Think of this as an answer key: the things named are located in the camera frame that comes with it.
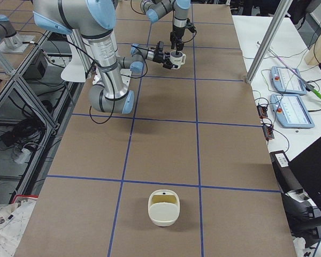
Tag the green handled reacher grabber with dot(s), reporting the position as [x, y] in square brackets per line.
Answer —
[306, 84]

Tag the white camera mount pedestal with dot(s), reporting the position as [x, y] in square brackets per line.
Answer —
[125, 75]

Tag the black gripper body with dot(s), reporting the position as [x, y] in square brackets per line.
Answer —
[158, 56]
[175, 36]

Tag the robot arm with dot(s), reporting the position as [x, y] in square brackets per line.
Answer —
[95, 21]
[156, 10]

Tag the black label printer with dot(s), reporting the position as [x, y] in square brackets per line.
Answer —
[299, 207]

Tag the crumpled white plastic sheet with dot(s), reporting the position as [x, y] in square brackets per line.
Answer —
[14, 218]

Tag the blue teach pendant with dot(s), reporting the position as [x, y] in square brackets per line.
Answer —
[290, 111]
[285, 81]

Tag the cream plastic bin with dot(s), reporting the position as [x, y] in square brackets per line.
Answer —
[163, 207]

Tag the aluminium frame post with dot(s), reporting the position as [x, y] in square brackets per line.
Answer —
[267, 39]

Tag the white cup with handle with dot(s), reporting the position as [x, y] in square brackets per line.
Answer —
[178, 60]

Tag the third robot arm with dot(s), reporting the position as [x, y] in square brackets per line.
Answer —
[12, 42]

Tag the far blue teach pendant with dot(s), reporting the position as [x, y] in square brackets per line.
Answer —
[285, 81]

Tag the black laptop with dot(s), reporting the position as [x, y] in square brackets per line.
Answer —
[306, 168]

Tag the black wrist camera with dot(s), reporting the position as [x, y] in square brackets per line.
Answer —
[160, 47]

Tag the near blue teach pendant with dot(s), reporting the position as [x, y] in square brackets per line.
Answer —
[290, 111]

